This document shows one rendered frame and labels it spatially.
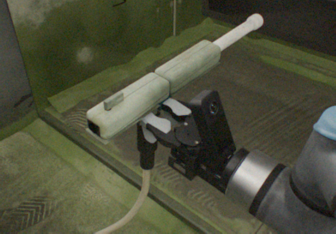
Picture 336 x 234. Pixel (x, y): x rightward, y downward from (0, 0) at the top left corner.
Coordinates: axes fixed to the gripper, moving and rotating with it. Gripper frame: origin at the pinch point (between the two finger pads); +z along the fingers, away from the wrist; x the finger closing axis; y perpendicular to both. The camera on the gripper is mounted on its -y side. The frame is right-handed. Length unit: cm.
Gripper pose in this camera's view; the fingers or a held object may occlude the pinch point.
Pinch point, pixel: (145, 102)
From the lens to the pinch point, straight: 64.3
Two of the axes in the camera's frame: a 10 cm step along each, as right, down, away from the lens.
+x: 6.4, -5.1, 5.7
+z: -7.7, -4.8, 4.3
